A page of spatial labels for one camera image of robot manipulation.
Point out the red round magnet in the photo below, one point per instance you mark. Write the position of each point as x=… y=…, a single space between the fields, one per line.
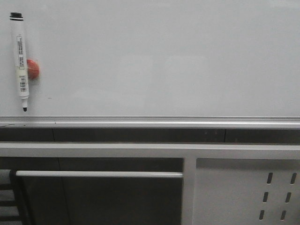
x=33 y=69

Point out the white black-tip whiteboard marker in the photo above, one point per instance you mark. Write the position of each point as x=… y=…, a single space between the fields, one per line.
x=20 y=58

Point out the white whiteboard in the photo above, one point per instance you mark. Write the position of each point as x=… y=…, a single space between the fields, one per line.
x=155 y=63

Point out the white perforated pegboard panel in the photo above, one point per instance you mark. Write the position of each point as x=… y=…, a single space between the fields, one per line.
x=247 y=192

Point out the grey striped fabric panel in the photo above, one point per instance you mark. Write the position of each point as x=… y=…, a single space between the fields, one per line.
x=9 y=214

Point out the white metal stand frame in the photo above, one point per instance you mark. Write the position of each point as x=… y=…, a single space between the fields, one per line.
x=189 y=152

